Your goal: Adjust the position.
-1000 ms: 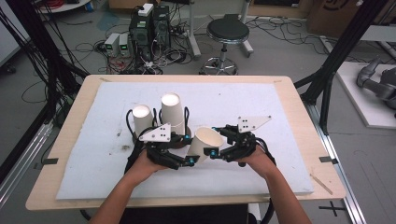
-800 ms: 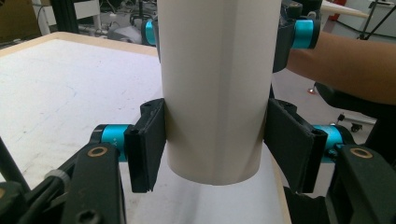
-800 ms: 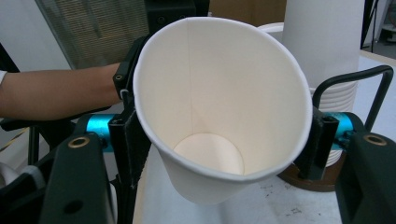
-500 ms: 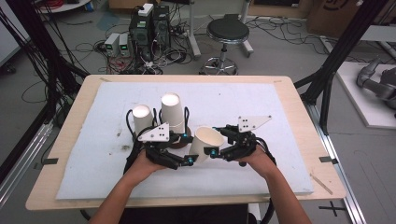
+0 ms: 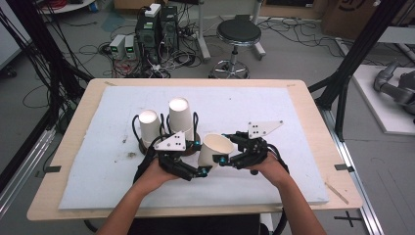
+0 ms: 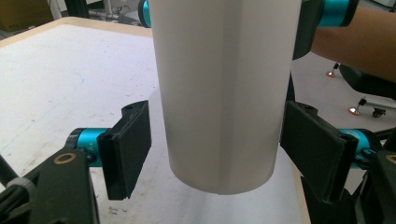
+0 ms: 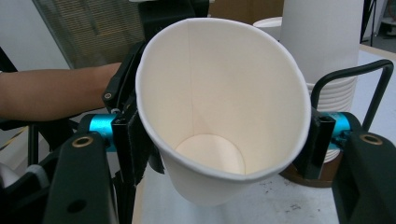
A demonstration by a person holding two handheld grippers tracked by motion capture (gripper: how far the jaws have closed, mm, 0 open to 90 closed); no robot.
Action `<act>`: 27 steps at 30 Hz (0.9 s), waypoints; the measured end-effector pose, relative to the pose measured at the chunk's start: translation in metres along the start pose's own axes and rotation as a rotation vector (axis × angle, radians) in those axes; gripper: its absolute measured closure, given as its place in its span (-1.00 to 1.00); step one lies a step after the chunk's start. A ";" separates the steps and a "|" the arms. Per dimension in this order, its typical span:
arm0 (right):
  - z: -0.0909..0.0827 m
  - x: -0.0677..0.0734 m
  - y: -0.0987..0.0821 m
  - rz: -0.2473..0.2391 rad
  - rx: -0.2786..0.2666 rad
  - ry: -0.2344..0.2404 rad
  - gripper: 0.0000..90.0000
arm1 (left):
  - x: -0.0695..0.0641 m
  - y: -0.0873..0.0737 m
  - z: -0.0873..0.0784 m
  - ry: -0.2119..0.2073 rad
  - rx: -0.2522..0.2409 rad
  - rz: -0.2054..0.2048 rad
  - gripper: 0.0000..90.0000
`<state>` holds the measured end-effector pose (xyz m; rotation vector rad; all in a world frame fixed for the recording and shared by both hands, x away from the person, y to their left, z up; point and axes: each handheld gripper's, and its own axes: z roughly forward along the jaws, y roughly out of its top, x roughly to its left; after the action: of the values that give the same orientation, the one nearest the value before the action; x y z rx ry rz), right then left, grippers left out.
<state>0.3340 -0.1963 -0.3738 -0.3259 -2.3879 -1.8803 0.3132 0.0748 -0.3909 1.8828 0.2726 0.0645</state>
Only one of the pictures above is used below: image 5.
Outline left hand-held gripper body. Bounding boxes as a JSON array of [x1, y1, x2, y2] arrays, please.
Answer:
[[154, 130, 198, 182]]

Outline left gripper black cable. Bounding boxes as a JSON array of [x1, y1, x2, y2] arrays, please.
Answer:
[[132, 135, 165, 184]]

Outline light wooden table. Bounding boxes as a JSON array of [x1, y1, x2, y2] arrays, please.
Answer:
[[26, 77, 364, 222]]

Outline black computer tower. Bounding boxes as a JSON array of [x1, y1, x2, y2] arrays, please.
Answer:
[[160, 5, 180, 53], [134, 9, 162, 65]]

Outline black cable bundle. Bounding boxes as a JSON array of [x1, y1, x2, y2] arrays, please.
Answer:
[[0, 0, 94, 129]]

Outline grey power supply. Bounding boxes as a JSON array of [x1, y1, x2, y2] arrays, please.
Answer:
[[124, 34, 138, 61], [109, 33, 127, 61]]

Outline black frame post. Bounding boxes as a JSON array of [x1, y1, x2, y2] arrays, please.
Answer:
[[307, 0, 409, 142]]

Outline tall stack of paper cups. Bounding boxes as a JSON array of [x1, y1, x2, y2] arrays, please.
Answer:
[[167, 96, 194, 142]]

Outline aluminium rail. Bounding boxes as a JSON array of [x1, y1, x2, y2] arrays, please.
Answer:
[[321, 107, 386, 235], [0, 128, 57, 217]]

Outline cardboard box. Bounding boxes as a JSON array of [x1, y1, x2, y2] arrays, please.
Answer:
[[321, 0, 415, 41]]

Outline white metal stand leg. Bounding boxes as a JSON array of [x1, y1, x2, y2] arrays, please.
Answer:
[[250, 0, 267, 62], [195, 0, 212, 64]]

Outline tangle of floor cables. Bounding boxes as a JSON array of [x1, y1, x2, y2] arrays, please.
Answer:
[[76, 19, 204, 79]]

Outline person's left hand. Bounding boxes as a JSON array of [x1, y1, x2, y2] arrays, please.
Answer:
[[138, 159, 181, 194]]

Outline dark wire cup holder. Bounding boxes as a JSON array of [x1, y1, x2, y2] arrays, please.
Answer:
[[131, 112, 201, 157]]

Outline single white paper cup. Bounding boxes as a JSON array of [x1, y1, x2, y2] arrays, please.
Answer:
[[197, 132, 236, 169]]

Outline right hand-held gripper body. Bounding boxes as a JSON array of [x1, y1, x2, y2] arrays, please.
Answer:
[[229, 119, 285, 170]]

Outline black round stool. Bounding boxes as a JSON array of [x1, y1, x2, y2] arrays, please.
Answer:
[[208, 18, 263, 79]]

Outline white floor board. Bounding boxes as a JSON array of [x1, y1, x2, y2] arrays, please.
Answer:
[[351, 64, 415, 136]]

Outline thin wooden stick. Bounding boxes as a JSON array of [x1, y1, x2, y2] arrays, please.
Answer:
[[324, 181, 349, 206]]

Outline round white table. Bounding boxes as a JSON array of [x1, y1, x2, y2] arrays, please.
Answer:
[[38, 0, 96, 15]]

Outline white box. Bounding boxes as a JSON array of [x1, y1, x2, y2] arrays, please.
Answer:
[[144, 3, 162, 19]]

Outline person's right hand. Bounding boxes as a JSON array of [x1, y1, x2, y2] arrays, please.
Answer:
[[246, 151, 290, 190]]

